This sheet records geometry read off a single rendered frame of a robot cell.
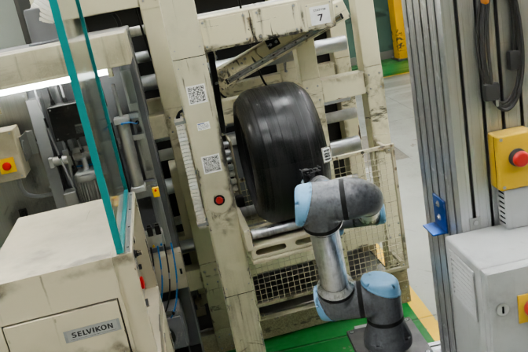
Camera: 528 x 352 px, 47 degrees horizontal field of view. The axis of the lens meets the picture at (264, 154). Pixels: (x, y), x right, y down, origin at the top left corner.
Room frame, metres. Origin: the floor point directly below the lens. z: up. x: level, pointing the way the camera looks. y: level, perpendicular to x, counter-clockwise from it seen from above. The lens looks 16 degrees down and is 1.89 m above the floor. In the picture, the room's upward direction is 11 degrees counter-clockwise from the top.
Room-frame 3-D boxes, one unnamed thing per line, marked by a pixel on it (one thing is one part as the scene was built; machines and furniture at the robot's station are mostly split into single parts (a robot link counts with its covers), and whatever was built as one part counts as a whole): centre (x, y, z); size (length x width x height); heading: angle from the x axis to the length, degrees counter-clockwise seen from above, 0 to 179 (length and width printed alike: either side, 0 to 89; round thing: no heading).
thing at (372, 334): (1.70, -0.28, 0.77); 0.15 x 0.15 x 0.10
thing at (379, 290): (1.70, -0.28, 0.88); 0.13 x 0.12 x 0.14; 81
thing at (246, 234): (2.47, 0.15, 0.90); 0.40 x 0.03 x 0.10; 8
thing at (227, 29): (2.81, -0.11, 1.71); 0.61 x 0.25 x 0.15; 98
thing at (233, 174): (2.84, 0.25, 1.05); 0.20 x 0.15 x 0.30; 98
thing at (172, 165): (3.25, 0.50, 0.61); 0.33 x 0.06 x 0.86; 8
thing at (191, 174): (2.40, 0.31, 1.19); 0.05 x 0.04 x 0.48; 8
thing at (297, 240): (2.36, -0.04, 0.84); 0.36 x 0.09 x 0.06; 98
